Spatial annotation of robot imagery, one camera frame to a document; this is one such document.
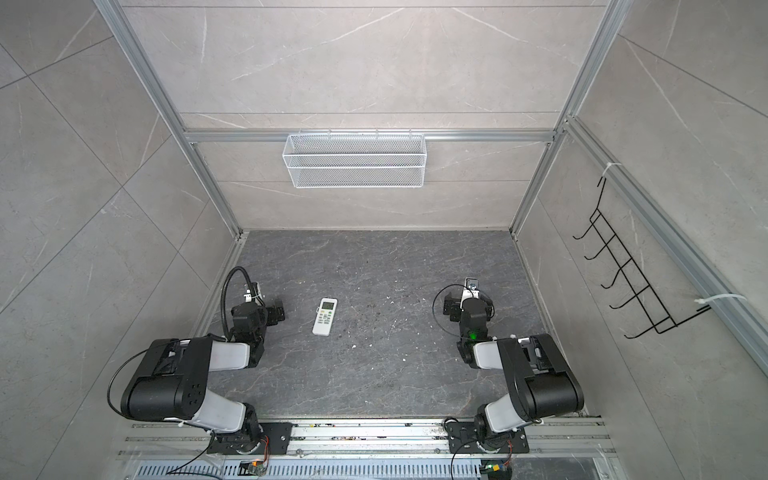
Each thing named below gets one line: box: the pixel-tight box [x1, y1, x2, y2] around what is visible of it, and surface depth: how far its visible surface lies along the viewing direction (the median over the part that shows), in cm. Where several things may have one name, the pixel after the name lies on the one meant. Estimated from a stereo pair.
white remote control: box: [312, 297, 338, 336], surface depth 96 cm
